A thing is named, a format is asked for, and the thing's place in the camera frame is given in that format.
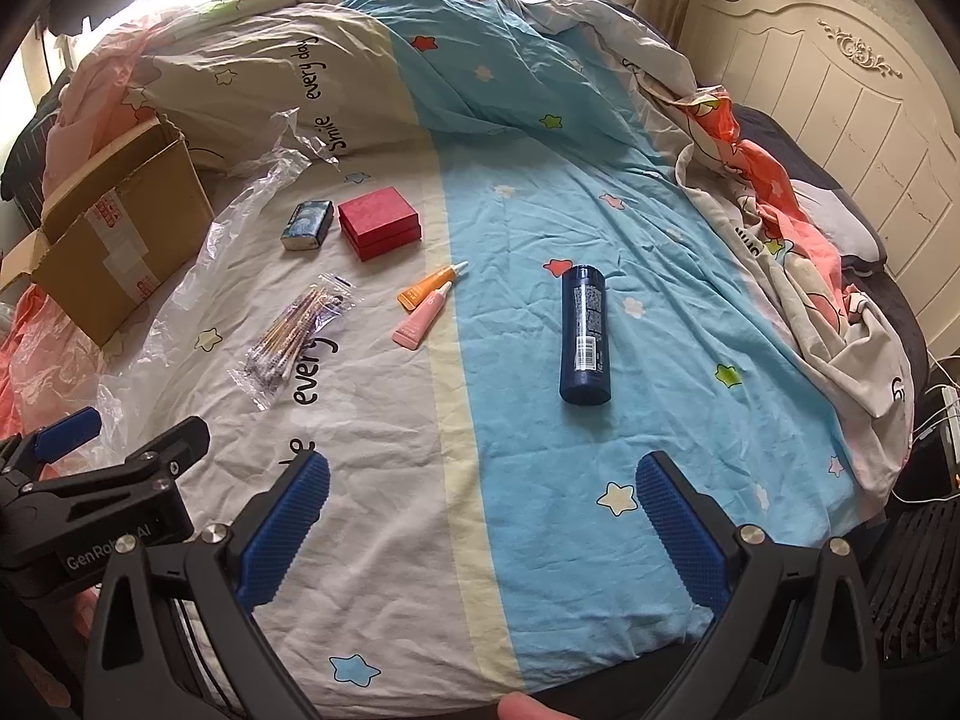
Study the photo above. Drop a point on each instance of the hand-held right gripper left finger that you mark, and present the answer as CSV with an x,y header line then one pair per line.
x,y
289,525

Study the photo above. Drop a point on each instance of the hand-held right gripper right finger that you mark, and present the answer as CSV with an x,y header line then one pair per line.
x,y
682,532

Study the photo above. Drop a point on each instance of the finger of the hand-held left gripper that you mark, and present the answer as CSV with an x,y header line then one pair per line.
x,y
180,439
67,435

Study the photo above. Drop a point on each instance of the pack of cotton swabs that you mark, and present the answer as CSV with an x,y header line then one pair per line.
x,y
292,334

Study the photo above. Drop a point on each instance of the brown cardboard box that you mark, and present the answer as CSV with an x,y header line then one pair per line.
x,y
112,240

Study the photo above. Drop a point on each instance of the dark blue shampoo bottle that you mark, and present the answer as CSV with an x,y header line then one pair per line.
x,y
585,337

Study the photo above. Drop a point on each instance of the pink cream tube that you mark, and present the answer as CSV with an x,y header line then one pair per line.
x,y
416,326

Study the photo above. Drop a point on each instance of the blue swirl patterned pack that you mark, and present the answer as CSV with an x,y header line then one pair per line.
x,y
307,223

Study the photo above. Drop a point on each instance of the orange cream tube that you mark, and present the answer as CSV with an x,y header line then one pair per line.
x,y
420,291

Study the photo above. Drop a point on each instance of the red patterned gift box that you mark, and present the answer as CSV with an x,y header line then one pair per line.
x,y
375,221

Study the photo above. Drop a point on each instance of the person's right hand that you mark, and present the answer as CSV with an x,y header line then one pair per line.
x,y
527,708

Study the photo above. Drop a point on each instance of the black slatted basket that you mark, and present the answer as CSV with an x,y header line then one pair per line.
x,y
915,577

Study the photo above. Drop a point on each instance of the clear plastic bag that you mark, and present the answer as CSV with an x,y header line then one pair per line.
x,y
240,202

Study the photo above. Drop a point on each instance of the dark cloth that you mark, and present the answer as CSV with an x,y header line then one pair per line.
x,y
30,142

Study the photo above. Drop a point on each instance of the dark grey pillow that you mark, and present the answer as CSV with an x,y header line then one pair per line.
x,y
825,210

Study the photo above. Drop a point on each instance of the star printed bed sheet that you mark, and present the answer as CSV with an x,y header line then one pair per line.
x,y
525,187

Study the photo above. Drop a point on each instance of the star printed duvet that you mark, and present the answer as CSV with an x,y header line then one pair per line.
x,y
300,37

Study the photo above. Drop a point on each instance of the cream carved headboard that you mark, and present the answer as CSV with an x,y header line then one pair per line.
x,y
847,127

